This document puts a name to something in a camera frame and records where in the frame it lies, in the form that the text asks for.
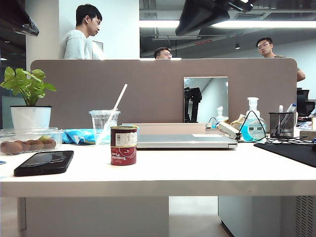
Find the white pen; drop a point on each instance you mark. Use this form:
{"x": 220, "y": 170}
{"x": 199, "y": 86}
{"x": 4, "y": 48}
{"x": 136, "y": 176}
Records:
{"x": 281, "y": 109}

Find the man with glasses seated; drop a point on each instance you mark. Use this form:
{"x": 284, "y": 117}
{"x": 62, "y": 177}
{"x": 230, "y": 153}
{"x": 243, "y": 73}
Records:
{"x": 163, "y": 53}

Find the man in white shirt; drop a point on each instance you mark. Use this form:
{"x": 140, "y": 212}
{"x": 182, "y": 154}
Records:
{"x": 75, "y": 45}

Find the brown kiwi fruit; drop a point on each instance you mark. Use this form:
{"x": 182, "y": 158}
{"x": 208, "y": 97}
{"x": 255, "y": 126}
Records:
{"x": 49, "y": 144}
{"x": 26, "y": 145}
{"x": 11, "y": 147}
{"x": 37, "y": 145}

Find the blue hand sanitizer bottle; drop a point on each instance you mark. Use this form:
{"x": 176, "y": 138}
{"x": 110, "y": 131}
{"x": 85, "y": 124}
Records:
{"x": 254, "y": 128}

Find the white blue marker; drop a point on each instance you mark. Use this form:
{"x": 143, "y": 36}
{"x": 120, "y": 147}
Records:
{"x": 291, "y": 107}

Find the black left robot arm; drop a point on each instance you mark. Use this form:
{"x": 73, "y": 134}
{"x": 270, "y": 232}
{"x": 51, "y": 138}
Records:
{"x": 13, "y": 13}

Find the white plant pot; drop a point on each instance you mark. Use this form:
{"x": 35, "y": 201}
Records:
{"x": 30, "y": 117}

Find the white drinking straw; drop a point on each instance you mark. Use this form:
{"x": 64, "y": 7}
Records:
{"x": 121, "y": 96}

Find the white ceiling light strip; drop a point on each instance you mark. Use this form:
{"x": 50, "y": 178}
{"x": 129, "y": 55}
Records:
{"x": 271, "y": 24}

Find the white stapler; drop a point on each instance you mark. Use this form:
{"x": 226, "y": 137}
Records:
{"x": 228, "y": 129}

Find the black smartphone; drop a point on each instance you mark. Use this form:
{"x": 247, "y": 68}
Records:
{"x": 44, "y": 163}

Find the square mirror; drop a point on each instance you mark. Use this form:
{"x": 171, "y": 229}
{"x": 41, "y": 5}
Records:
{"x": 212, "y": 98}

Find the man in olive shirt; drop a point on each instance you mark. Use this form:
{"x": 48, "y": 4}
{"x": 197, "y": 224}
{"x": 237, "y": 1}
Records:
{"x": 266, "y": 48}

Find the black mesh pen holder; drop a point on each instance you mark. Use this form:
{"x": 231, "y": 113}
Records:
{"x": 282, "y": 124}

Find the green leafy plant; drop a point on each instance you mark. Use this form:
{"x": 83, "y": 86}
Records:
{"x": 27, "y": 84}

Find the small wooden box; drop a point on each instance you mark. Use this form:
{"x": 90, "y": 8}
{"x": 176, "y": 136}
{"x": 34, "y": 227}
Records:
{"x": 308, "y": 135}

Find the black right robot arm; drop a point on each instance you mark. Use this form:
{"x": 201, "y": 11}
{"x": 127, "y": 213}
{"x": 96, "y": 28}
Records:
{"x": 240, "y": 4}

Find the black mouse pad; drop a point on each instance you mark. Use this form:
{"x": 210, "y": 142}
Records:
{"x": 291, "y": 153}

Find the beige flat box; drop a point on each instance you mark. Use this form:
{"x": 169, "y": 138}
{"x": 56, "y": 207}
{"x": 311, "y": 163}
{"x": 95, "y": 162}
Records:
{"x": 168, "y": 128}

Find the blue snack bag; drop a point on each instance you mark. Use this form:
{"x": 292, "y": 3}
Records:
{"x": 76, "y": 137}

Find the framed wall picture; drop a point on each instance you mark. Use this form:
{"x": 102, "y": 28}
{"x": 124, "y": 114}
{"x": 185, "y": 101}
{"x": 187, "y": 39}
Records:
{"x": 97, "y": 49}

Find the black office chair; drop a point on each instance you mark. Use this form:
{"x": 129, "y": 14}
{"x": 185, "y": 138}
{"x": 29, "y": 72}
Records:
{"x": 306, "y": 102}

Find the brown desk partition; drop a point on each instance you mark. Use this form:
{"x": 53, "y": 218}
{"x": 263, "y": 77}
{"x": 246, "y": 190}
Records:
{"x": 123, "y": 86}

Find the grey under-desk cabinet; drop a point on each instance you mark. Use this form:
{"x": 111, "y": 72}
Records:
{"x": 266, "y": 217}

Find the yellow snack packet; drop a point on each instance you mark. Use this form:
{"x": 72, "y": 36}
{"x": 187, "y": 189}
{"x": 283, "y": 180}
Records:
{"x": 238, "y": 119}

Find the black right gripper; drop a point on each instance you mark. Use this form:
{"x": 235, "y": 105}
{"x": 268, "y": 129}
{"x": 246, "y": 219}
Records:
{"x": 200, "y": 14}

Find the silver closed laptop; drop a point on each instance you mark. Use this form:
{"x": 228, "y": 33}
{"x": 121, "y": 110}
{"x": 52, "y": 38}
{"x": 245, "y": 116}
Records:
{"x": 185, "y": 141}

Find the beige desk side panel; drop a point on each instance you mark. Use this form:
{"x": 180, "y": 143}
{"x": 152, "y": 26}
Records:
{"x": 93, "y": 217}

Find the clear plastic cup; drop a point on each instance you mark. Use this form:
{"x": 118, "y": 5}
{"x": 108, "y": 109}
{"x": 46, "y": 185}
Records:
{"x": 98, "y": 122}

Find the red tomato paste can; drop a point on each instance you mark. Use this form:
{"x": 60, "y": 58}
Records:
{"x": 123, "y": 135}
{"x": 123, "y": 155}

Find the clear plastic fruit container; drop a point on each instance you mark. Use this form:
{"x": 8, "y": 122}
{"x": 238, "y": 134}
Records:
{"x": 29, "y": 134}

